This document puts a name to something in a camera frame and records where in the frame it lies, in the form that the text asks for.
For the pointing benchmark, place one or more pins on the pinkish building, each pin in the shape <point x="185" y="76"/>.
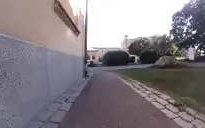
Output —
<point x="96" y="55"/>

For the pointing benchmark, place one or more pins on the dark trimmed hedge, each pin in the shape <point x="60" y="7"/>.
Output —
<point x="115" y="58"/>

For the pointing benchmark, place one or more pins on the grey road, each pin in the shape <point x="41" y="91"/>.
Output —
<point x="133" y="67"/>

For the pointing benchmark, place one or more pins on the dark pole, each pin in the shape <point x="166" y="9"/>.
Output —
<point x="86" y="33"/>

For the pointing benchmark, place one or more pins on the red-brown paved path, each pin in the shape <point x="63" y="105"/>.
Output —
<point x="113" y="100"/>

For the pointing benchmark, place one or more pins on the dark bush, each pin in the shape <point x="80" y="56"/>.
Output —
<point x="148" y="57"/>

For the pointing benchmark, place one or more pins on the group of trees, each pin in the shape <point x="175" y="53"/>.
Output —
<point x="146" y="43"/>

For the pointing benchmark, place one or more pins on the grey stone kerb strip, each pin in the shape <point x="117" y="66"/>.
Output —
<point x="163" y="101"/>
<point x="61" y="106"/>

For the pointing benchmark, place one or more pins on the pale boulder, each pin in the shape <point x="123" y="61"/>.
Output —
<point x="166" y="62"/>

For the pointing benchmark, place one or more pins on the beige building with grey plinth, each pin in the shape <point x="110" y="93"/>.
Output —
<point x="30" y="50"/>

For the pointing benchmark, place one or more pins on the green grass lawn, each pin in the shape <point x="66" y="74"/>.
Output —
<point x="180" y="83"/>

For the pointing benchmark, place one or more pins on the big dark tree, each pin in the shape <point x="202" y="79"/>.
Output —
<point x="195" y="26"/>

